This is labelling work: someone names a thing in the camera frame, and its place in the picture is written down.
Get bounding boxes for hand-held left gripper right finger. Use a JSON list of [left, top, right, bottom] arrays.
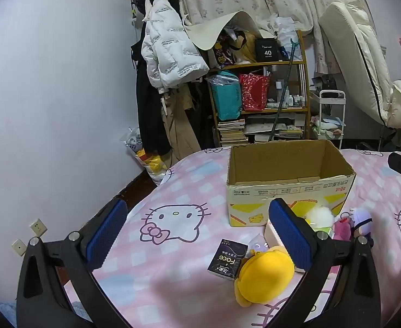
[[268, 197, 382, 328]]

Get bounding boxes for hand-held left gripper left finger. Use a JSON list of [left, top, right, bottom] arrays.
[[16, 197, 129, 328]]

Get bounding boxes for white tissue roll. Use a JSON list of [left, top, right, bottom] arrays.
[[264, 223, 305, 273]]

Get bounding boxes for small white purple toy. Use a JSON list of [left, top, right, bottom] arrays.
[[247, 234, 267, 251]]

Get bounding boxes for white fluffy plush ball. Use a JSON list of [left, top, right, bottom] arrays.
[[305, 207, 336, 230]]

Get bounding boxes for yellow plush toy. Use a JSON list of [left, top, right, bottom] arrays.
[[234, 245, 296, 308]]

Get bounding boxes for pink plush keychain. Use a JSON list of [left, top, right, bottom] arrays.
[[333, 212, 353, 241]]

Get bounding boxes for black tissue packet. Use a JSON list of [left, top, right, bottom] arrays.
[[207, 239, 249, 281]]

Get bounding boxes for purple-haired small doll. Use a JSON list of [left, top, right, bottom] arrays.
[[351, 208, 375, 247]]

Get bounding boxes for cardboard box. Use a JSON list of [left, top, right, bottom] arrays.
[[226, 139, 357, 228]]

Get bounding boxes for plastic bag of toys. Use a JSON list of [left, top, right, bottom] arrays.
[[120, 126, 174, 185]]

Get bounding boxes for white rolling cart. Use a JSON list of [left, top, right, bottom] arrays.
[[310, 89, 347, 149]]

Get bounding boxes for pink cartoon cat bedsheet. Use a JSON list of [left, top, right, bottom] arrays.
[[60, 147, 401, 328]]

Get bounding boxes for pile of papers and booklets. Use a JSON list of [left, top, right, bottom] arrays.
[[245, 113, 305, 143]]

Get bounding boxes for cream folded mattress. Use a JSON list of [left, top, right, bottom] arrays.
[[318, 0, 401, 130]]

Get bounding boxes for stack of books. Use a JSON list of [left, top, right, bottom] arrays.
[[217, 119, 249, 147]]

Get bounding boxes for blue fuzzy cloth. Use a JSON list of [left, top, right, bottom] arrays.
[[0, 301, 17, 328]]

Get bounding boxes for beige trousers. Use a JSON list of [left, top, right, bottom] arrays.
[[161, 84, 203, 161]]

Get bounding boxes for black coat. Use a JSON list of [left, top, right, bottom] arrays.
[[130, 24, 172, 158]]

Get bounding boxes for cluster of small bottles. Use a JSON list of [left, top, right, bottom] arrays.
[[276, 80, 305, 108]]

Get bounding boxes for green pole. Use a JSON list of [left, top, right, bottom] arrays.
[[268, 39, 298, 142]]

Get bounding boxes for red patterned bag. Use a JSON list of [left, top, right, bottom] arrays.
[[239, 73, 271, 112]]

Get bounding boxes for teal bag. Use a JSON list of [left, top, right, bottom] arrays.
[[211, 72, 242, 121]]

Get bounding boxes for wooden shelf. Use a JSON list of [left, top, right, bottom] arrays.
[[207, 29, 310, 149]]

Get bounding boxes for white plastic bag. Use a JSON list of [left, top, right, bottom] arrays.
[[276, 16, 303, 60]]

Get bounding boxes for black box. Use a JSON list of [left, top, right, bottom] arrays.
[[254, 37, 283, 63]]

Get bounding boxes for yellow bag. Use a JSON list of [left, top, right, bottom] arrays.
[[235, 41, 256, 64]]

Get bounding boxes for dark printed bag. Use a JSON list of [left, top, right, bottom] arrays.
[[212, 31, 247, 69]]

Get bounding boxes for white puffer jacket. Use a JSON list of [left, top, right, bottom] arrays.
[[141, 0, 210, 93]]

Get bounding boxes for beige curved mat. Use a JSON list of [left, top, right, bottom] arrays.
[[183, 11, 266, 51]]

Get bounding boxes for wall socket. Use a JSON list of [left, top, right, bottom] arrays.
[[30, 219, 47, 237], [11, 239, 27, 256]]

